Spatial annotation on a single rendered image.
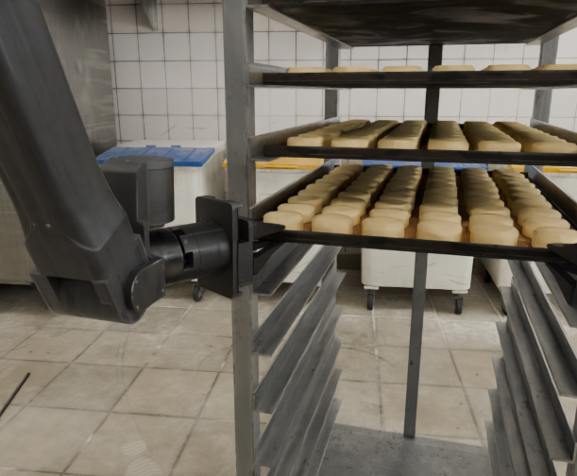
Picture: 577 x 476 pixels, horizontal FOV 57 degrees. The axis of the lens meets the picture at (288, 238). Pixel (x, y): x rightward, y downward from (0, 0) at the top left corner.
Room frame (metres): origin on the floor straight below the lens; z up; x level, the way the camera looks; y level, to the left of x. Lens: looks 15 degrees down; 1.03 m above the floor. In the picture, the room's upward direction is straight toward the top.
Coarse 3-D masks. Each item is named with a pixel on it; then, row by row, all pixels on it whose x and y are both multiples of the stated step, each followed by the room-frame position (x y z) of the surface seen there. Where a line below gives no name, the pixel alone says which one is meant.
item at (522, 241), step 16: (416, 192) 0.92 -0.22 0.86; (464, 192) 0.92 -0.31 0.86; (368, 208) 0.78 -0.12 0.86; (416, 208) 0.78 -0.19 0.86; (464, 208) 0.78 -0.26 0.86; (304, 224) 0.68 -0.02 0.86; (416, 224) 0.68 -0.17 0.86; (464, 224) 0.68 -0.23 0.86; (464, 240) 0.60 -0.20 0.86; (528, 240) 0.60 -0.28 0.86
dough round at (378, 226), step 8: (376, 216) 0.63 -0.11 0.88; (384, 216) 0.63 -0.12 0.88; (368, 224) 0.60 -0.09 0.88; (376, 224) 0.59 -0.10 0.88; (384, 224) 0.59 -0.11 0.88; (392, 224) 0.59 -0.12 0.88; (400, 224) 0.60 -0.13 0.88; (368, 232) 0.60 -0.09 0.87; (376, 232) 0.59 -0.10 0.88; (384, 232) 0.59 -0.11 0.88; (392, 232) 0.59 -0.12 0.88; (400, 232) 0.59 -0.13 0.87
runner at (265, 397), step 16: (336, 272) 1.29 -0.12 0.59; (320, 288) 1.11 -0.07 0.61; (336, 288) 1.17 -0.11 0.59; (320, 304) 1.07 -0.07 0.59; (304, 320) 0.96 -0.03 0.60; (320, 320) 0.99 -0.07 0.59; (288, 336) 0.86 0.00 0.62; (304, 336) 0.92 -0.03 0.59; (288, 352) 0.85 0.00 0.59; (272, 368) 0.76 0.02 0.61; (288, 368) 0.80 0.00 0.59; (272, 384) 0.74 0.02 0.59; (256, 400) 0.68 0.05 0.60; (272, 400) 0.70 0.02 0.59
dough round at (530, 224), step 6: (534, 216) 0.63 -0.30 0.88; (540, 216) 0.63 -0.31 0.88; (546, 216) 0.63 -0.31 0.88; (528, 222) 0.61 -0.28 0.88; (534, 222) 0.60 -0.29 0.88; (540, 222) 0.60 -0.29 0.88; (546, 222) 0.60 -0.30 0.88; (552, 222) 0.61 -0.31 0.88; (558, 222) 0.61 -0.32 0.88; (564, 222) 0.61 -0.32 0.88; (522, 228) 0.62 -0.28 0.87; (528, 228) 0.61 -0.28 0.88; (534, 228) 0.60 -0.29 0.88; (564, 228) 0.59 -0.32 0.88; (528, 234) 0.61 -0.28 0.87
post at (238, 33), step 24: (240, 0) 0.68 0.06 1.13; (240, 24) 0.68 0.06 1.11; (240, 48) 0.68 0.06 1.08; (240, 72) 0.68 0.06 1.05; (240, 96) 0.68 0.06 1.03; (240, 120) 0.68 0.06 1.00; (240, 144) 0.68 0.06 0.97; (240, 168) 0.68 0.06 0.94; (240, 192) 0.68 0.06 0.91; (240, 288) 0.68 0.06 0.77; (240, 312) 0.68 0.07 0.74; (240, 336) 0.68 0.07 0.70; (240, 360) 0.68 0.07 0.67; (240, 384) 0.68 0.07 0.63; (240, 408) 0.68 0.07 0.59; (240, 432) 0.68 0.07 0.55; (240, 456) 0.68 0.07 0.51
